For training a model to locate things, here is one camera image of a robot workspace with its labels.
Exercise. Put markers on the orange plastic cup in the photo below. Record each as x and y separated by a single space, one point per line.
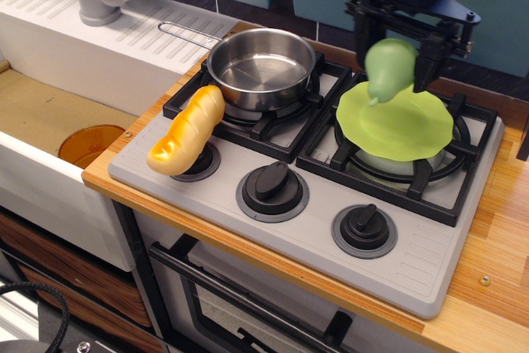
85 145

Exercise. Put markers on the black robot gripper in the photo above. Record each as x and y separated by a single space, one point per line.
443 27

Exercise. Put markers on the black left stove knob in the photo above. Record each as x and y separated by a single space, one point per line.
204 166

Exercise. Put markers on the green toy pear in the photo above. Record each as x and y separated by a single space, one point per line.
390 68

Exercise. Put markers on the grey toy stove top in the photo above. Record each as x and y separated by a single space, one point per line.
414 275

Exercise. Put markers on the wooden drawer fronts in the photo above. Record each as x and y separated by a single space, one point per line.
98 294

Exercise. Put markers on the toy bread loaf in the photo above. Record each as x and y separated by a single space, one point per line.
188 133

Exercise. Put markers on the steel pot with handle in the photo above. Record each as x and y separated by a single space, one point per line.
258 70

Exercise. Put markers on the black right burner grate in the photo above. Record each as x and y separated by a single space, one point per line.
438 188

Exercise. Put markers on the black right stove knob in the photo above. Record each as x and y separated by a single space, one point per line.
364 231

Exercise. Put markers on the black burner grate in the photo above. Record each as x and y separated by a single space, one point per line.
438 188
281 134

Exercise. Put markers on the black stove knob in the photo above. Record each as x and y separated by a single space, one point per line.
364 231
204 166
272 193

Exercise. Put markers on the oven door with black handle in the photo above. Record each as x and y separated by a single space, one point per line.
241 323

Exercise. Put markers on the black middle stove knob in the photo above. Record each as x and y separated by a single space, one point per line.
272 193

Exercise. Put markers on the black left burner grate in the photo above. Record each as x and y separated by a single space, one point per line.
281 134

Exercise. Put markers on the green plastic plate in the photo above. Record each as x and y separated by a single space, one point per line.
411 126

